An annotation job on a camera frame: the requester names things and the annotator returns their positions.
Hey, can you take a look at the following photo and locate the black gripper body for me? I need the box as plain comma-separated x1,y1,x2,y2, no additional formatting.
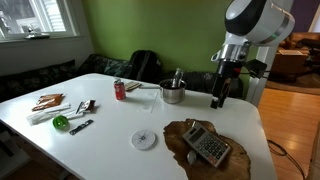
215,60,242,81

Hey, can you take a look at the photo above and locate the grey calculator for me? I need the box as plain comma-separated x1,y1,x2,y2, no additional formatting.
181,121,232,169

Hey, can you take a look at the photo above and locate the brown wooden leaf-shaped tray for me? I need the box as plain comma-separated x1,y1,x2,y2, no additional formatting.
162,118,252,180

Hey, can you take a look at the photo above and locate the dark floral back cushion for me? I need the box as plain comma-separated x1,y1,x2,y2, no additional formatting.
162,70,245,100

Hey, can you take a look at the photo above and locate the silver utensil in saucepan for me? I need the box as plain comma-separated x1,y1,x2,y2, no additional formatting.
170,67,186,89

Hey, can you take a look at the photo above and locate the steel saucepan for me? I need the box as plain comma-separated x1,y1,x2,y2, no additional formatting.
139,78,188,105

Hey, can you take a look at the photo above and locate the clear plastic sheet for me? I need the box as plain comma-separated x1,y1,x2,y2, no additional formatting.
131,91,159,115

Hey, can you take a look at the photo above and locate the black backpack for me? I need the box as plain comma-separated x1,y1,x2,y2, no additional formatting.
125,49,164,85

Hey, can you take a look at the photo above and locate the white round coaster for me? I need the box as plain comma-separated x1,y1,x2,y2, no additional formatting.
130,129,157,151

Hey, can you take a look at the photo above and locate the beige flat packet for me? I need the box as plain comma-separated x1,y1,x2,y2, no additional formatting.
124,80,142,92

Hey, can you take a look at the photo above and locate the red soda can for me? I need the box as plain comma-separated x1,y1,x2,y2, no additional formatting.
113,78,127,102

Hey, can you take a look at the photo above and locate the dark patterned corner cushion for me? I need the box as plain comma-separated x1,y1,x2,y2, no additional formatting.
77,53,132,80

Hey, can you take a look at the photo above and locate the brown snack wrapper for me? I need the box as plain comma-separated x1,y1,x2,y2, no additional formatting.
75,99,97,115

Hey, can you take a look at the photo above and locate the black flat strip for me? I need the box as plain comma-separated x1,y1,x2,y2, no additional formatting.
68,119,95,136

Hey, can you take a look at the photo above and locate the green round plastic lid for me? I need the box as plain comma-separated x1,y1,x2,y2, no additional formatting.
52,114,71,131

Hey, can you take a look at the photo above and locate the orange snack packet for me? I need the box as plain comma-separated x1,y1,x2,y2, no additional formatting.
31,93,66,112

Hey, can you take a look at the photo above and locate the white plastic packet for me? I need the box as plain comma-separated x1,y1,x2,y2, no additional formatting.
26,102,85,127

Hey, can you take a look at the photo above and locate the dark patterned window bench cushion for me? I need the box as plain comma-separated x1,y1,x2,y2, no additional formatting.
0,59,78,103

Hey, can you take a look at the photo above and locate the small windowsill ornament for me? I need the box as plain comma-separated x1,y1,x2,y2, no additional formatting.
23,25,51,41

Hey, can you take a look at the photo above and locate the white framed window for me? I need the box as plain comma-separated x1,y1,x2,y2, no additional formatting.
0,0,82,43

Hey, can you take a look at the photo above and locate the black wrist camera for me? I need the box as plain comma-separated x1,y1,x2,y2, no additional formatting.
244,59,268,80

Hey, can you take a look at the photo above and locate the black floor cable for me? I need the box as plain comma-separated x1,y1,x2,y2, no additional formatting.
266,138,306,180

